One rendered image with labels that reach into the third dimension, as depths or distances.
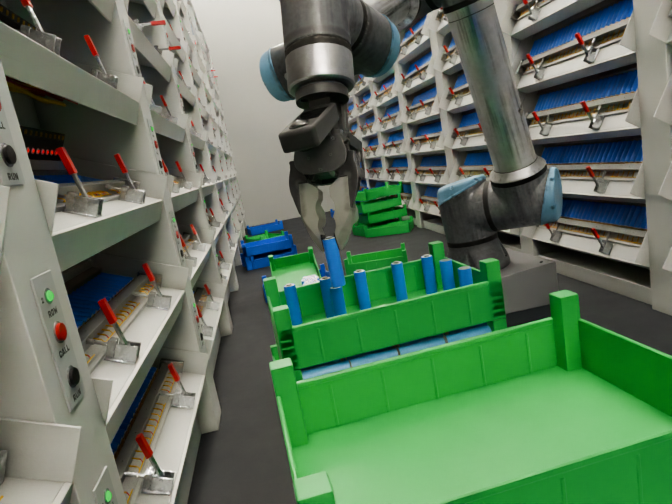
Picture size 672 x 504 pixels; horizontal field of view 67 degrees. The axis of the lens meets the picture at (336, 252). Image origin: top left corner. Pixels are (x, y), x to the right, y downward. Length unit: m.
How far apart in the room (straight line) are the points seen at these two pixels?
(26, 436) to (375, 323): 0.38
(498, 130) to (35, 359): 1.17
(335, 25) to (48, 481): 0.58
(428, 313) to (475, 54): 0.82
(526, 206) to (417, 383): 1.00
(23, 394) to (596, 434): 0.46
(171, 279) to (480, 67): 0.88
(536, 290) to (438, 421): 1.07
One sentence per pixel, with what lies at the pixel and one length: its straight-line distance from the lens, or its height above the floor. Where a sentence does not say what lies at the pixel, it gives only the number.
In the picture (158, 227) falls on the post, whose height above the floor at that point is 0.49.
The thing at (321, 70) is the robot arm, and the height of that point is 0.67.
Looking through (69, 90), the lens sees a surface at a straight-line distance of 0.77.
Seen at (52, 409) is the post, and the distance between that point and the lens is 0.50.
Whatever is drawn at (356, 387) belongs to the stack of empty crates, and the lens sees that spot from 0.49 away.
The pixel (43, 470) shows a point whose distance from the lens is 0.52.
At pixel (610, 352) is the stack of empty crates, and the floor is 0.36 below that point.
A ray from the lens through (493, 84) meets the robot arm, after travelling 1.36.
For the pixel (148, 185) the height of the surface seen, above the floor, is 0.58.
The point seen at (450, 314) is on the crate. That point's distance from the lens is 0.68.
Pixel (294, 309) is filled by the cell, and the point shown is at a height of 0.35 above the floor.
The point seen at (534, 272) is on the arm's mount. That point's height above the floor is 0.16.
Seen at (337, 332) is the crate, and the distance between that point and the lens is 0.64.
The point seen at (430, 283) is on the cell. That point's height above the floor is 0.34.
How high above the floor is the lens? 0.57
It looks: 11 degrees down
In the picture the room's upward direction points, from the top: 10 degrees counter-clockwise
